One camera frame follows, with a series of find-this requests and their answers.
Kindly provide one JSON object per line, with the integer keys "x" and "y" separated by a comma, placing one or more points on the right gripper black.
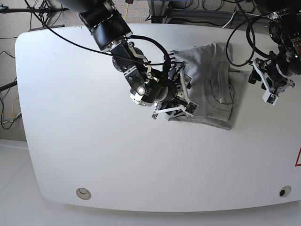
{"x": 170, "y": 94}

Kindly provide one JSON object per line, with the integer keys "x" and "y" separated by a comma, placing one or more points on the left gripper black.
{"x": 275, "y": 71}

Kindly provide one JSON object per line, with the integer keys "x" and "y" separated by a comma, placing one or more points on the grey T-shirt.
{"x": 215, "y": 86}

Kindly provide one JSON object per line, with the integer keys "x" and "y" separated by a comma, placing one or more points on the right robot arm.
{"x": 111, "y": 33}

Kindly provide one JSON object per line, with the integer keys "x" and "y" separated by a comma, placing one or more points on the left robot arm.
{"x": 284, "y": 25}

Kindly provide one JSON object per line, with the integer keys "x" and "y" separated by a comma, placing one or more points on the red triangle warning sticker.
{"x": 298, "y": 160}

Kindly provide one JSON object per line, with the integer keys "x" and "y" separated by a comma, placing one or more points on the right table grommet hole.
{"x": 285, "y": 191}

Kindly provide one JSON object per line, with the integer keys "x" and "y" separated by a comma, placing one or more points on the table grommet hole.
{"x": 83, "y": 193}
{"x": 285, "y": 191}

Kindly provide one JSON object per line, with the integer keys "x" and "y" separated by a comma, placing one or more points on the left table grommet hole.
{"x": 83, "y": 193}

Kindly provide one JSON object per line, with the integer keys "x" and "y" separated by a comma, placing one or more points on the black tripod stand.
{"x": 44, "y": 11}

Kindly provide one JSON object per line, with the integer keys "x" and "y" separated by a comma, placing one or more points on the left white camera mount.
{"x": 273, "y": 89}

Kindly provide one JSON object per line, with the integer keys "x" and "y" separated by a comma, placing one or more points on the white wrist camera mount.
{"x": 186, "y": 106}

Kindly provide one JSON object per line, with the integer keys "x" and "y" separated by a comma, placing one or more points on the aluminium frame stand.
{"x": 166, "y": 11}

